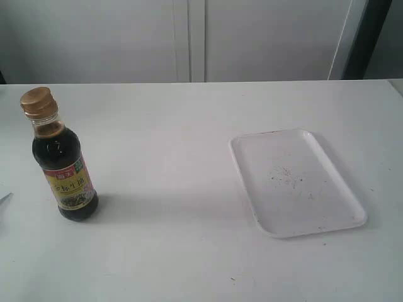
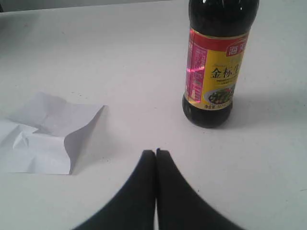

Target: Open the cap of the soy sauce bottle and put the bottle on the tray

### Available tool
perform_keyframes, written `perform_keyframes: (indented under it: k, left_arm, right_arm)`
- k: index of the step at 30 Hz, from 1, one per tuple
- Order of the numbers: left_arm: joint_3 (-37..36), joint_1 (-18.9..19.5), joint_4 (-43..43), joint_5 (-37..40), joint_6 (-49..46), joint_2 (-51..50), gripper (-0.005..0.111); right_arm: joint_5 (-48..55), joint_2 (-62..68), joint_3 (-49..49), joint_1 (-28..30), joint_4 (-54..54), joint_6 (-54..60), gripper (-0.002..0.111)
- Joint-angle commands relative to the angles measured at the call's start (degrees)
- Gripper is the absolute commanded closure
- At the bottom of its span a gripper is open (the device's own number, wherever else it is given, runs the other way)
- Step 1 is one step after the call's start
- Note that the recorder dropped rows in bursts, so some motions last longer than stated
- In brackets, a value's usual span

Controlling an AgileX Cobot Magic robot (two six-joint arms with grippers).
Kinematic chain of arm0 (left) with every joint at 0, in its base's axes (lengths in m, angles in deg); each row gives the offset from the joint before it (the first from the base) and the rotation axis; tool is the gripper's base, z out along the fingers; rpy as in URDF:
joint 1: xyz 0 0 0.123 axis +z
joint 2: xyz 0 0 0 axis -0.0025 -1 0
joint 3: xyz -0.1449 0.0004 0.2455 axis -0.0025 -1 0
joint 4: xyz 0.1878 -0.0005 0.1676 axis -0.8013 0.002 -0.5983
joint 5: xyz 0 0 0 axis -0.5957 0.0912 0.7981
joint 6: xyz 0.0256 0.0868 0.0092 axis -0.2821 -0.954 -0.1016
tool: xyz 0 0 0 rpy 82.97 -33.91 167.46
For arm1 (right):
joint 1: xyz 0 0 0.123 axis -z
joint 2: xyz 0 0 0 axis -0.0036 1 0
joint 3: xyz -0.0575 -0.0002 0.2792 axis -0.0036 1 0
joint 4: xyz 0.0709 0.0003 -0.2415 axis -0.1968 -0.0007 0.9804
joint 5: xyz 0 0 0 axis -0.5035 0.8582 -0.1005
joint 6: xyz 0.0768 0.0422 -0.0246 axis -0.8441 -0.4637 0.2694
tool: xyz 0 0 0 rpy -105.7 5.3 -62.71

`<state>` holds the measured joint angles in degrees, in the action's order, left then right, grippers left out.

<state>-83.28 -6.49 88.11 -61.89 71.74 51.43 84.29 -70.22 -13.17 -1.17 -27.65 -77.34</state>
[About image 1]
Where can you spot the dark vertical post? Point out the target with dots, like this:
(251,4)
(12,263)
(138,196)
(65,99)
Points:
(366,38)

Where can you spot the dark soy sauce bottle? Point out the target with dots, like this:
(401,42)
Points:
(57,150)

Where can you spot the white cabinet behind table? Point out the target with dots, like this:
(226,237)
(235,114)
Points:
(45,42)

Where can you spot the white rectangular plastic tray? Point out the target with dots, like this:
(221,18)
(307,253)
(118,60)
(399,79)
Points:
(292,186)

